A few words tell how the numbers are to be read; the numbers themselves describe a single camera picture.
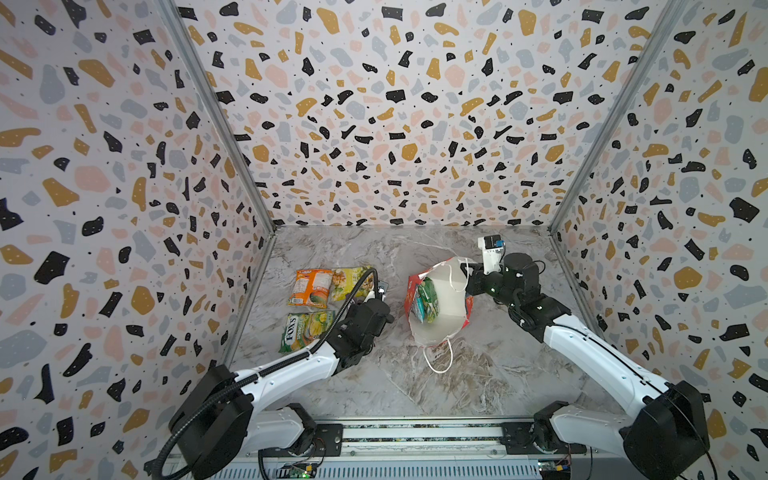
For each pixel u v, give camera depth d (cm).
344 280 100
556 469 72
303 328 90
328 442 74
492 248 68
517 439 74
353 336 63
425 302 86
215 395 41
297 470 70
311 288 100
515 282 58
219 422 40
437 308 94
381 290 72
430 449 73
